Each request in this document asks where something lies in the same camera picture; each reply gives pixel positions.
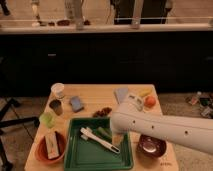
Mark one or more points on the brown dried fruit cluster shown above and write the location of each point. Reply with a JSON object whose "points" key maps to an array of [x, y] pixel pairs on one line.
{"points": [[102, 113]]}

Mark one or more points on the green pepper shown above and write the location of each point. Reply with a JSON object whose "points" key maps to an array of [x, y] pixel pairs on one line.
{"points": [[104, 133]]}

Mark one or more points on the dark small cup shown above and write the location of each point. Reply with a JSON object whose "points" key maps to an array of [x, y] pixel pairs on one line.
{"points": [[56, 106]]}

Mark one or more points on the yellow banana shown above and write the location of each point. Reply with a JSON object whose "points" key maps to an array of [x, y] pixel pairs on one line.
{"points": [[145, 92]]}

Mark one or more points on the wooden block in bowl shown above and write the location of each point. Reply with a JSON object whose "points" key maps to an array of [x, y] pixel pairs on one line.
{"points": [[52, 145]]}

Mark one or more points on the orange bowl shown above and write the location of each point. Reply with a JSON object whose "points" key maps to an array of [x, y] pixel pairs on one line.
{"points": [[41, 150]]}

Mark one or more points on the white cup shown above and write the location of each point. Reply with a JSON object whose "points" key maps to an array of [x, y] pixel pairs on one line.
{"points": [[58, 90]]}

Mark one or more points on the green plastic tray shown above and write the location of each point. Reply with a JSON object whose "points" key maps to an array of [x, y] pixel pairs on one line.
{"points": [[89, 155]]}

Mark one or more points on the blue sponge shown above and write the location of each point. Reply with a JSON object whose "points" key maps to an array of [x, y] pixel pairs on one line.
{"points": [[76, 104]]}

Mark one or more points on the grey triangular cloth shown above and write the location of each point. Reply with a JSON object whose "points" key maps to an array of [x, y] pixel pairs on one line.
{"points": [[120, 93]]}

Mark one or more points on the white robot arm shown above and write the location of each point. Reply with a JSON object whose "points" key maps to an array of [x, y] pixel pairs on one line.
{"points": [[194, 133]]}

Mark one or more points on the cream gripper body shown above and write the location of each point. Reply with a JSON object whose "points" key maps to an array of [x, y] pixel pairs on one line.
{"points": [[117, 139]]}

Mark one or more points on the black office chair base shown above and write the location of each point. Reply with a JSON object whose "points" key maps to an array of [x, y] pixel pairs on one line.
{"points": [[6, 164]]}

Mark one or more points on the orange fruit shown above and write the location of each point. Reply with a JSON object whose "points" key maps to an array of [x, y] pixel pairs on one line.
{"points": [[150, 101]]}

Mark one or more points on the light green cup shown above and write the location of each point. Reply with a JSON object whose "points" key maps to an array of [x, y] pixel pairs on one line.
{"points": [[47, 119]]}

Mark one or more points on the dark brown bowl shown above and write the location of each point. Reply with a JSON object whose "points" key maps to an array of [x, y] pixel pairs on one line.
{"points": [[152, 147]]}

